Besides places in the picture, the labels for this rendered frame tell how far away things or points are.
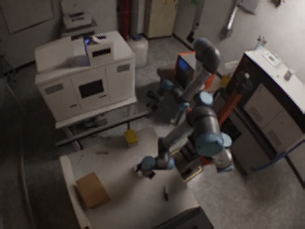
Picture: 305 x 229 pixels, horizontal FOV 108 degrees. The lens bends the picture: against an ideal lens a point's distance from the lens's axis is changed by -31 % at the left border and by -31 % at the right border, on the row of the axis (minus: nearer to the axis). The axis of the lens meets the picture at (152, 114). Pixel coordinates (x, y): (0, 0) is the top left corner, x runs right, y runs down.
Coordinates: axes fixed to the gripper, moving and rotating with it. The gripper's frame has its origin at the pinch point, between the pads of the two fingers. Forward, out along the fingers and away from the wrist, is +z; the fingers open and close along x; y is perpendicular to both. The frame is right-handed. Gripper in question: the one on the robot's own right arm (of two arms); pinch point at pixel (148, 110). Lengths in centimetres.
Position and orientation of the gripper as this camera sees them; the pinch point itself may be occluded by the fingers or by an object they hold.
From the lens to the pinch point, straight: 132.2
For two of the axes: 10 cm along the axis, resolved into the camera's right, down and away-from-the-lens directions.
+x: -0.3, -7.2, 6.9
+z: -4.8, 6.2, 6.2
